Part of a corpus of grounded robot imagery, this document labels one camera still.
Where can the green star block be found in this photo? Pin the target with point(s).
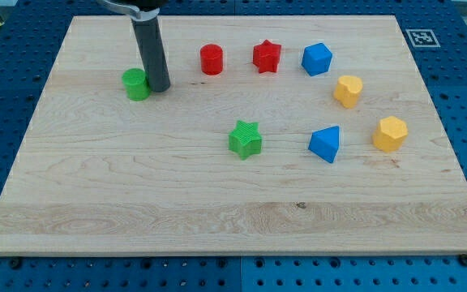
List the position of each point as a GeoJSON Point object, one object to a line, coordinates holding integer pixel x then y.
{"type": "Point", "coordinates": [245, 139]}

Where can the blue cube block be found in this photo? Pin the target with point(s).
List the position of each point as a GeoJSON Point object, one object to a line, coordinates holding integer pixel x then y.
{"type": "Point", "coordinates": [316, 59]}

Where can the wooden board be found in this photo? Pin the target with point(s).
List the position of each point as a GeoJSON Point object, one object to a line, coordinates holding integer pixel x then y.
{"type": "Point", "coordinates": [100, 175]}

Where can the yellow heart block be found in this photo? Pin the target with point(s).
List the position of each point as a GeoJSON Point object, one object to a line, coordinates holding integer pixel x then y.
{"type": "Point", "coordinates": [348, 90]}

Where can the green cylinder block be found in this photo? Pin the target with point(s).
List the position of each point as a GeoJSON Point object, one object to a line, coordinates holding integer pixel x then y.
{"type": "Point", "coordinates": [136, 85]}

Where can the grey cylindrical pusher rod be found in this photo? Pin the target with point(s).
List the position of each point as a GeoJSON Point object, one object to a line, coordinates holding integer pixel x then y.
{"type": "Point", "coordinates": [151, 49]}

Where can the red star block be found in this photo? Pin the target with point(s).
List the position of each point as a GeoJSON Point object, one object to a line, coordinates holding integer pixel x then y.
{"type": "Point", "coordinates": [266, 56]}

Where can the white fiducial marker tag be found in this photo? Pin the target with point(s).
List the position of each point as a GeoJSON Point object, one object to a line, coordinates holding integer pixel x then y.
{"type": "Point", "coordinates": [422, 38]}

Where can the yellow hexagon block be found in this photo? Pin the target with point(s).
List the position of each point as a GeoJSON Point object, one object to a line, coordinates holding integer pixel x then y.
{"type": "Point", "coordinates": [390, 134]}

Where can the red cylinder block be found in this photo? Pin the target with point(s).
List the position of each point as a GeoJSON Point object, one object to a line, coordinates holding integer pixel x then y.
{"type": "Point", "coordinates": [211, 57]}

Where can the blue triangle block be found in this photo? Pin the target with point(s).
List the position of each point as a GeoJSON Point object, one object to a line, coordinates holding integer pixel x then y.
{"type": "Point", "coordinates": [325, 143]}

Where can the silver metal clamp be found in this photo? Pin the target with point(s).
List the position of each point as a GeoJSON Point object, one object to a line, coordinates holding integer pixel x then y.
{"type": "Point", "coordinates": [133, 11]}

